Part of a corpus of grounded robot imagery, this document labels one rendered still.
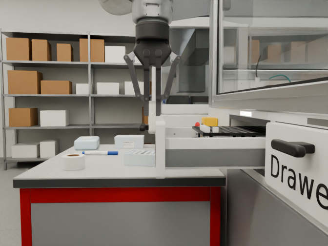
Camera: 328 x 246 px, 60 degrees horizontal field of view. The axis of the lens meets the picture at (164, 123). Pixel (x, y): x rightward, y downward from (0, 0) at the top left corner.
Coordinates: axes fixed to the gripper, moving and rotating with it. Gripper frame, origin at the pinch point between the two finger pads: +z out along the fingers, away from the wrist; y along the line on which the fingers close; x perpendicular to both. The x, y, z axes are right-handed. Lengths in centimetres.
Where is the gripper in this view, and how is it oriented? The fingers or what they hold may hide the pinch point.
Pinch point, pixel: (152, 116)
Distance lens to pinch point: 63.9
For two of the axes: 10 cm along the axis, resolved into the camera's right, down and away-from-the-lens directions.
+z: 0.0, 10.0, 0.7
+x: -0.3, -0.7, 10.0
